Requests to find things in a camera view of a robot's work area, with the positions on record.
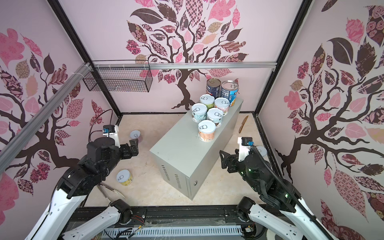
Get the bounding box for green labelled small can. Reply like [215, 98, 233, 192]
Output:
[200, 94, 215, 110]

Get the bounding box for yellow labelled can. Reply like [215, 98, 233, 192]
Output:
[116, 170, 133, 186]

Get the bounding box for pink small can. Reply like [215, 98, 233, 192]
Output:
[130, 130, 143, 143]

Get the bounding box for black base frame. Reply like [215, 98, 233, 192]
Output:
[70, 203, 316, 240]

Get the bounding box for wooden handled knife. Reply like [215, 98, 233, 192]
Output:
[238, 116, 249, 134]

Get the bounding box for aluminium rail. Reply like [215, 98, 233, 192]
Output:
[94, 62, 277, 70]
[1, 63, 92, 173]

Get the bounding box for metal tongs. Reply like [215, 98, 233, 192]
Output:
[98, 183, 126, 202]

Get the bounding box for orange labelled can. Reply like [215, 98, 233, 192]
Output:
[198, 120, 216, 142]

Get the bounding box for grey metal cabinet box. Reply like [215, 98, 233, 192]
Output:
[150, 99, 244, 200]

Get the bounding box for pink labelled can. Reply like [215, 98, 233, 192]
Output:
[214, 98, 230, 116]

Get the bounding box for white vented cable duct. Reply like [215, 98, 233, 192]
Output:
[93, 226, 243, 240]

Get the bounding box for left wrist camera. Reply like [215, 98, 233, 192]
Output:
[103, 125, 121, 147]

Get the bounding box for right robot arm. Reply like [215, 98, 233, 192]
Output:
[220, 146, 336, 240]

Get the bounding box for large blue labelled can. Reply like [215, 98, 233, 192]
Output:
[221, 81, 239, 107]

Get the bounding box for aluminium rail back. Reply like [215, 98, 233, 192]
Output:
[94, 62, 277, 70]

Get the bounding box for aluminium rail left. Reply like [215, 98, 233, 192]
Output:
[1, 63, 92, 173]

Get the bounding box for white small can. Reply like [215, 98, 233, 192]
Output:
[207, 108, 224, 128]

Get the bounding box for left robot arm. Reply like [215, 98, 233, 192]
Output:
[26, 137, 139, 240]

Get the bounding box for dark tomato can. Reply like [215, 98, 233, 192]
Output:
[206, 78, 222, 99]

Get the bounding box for black wire basket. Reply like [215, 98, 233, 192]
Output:
[83, 60, 153, 93]

